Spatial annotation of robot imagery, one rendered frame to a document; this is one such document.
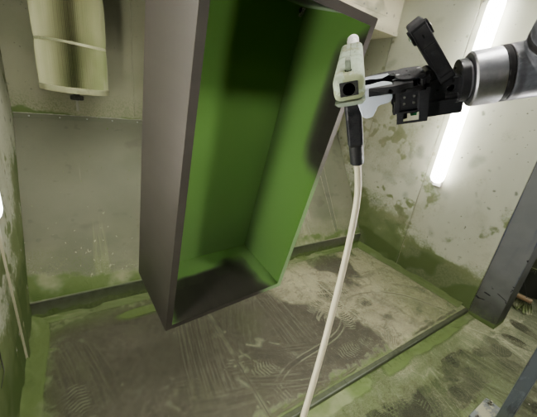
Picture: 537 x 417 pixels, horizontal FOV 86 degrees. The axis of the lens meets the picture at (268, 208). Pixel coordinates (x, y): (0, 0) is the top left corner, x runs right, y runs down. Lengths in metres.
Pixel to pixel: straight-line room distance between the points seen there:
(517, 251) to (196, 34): 2.34
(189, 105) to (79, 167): 1.50
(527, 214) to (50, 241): 2.95
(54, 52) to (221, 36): 1.02
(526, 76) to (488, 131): 1.95
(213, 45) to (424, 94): 0.77
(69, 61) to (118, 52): 0.44
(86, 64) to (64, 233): 0.96
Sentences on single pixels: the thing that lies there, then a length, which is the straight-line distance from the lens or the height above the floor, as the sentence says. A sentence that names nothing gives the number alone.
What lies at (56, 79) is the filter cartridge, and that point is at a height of 1.31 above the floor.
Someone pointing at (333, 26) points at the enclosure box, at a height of 1.63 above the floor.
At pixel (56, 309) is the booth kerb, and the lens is 2.13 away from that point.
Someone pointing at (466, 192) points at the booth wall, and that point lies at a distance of 2.62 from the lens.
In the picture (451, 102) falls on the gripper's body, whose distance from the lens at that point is 0.64.
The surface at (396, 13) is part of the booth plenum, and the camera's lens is 3.09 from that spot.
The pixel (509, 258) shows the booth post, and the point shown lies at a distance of 2.60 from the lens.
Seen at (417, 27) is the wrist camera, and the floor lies 1.49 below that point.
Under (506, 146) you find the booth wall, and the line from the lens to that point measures 2.54.
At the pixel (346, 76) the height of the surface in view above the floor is 1.41.
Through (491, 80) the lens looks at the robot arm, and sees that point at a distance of 0.62.
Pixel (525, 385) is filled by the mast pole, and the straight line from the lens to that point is 1.92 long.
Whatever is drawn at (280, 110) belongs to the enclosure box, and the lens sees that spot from 1.40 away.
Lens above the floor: 1.36
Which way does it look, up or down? 21 degrees down
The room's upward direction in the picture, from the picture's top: 7 degrees clockwise
